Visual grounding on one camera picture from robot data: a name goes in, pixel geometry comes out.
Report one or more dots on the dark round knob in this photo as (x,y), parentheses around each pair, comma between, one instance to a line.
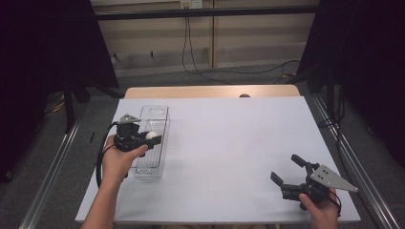
(244,95)

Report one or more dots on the small black stick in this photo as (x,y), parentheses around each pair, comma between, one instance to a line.
(92,137)

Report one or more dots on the person's left hand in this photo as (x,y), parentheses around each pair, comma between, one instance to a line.
(119,163)

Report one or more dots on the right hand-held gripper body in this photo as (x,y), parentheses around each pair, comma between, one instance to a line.
(323,179)

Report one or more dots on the wooden table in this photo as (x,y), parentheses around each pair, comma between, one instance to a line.
(191,91)

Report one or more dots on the aluminium rail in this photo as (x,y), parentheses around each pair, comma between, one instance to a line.
(47,181)
(359,178)

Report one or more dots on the person's right hand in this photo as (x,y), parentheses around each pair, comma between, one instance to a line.
(321,213)

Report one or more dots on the white board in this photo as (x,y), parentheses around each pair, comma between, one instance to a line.
(238,143)

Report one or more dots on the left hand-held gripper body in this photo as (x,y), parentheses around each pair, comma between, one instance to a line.
(127,140)

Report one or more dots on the black horizontal bar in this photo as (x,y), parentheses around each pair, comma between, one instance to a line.
(207,13)

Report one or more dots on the black curtain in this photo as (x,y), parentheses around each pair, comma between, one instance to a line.
(38,63)
(366,63)

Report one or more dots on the white wall socket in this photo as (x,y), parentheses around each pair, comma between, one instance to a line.
(191,4)

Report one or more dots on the clear plastic container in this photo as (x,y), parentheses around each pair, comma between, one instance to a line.
(153,159)

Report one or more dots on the black stand leg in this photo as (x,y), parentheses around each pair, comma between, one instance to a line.
(330,95)
(68,108)

